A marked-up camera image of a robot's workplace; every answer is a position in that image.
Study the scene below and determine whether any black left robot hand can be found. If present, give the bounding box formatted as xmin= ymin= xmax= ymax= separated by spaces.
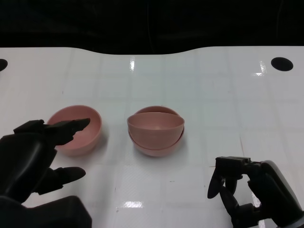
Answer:
xmin=0 ymin=118 xmax=91 ymax=204

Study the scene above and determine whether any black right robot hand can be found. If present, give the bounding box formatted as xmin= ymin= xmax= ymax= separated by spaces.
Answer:
xmin=207 ymin=156 xmax=304 ymax=228

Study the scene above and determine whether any pink bowl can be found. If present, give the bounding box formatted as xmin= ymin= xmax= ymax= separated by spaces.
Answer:
xmin=127 ymin=112 xmax=185 ymax=151
xmin=128 ymin=105 xmax=185 ymax=157
xmin=47 ymin=104 xmax=103 ymax=157

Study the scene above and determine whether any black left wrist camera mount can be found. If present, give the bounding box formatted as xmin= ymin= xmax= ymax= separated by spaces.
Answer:
xmin=0 ymin=195 xmax=93 ymax=228

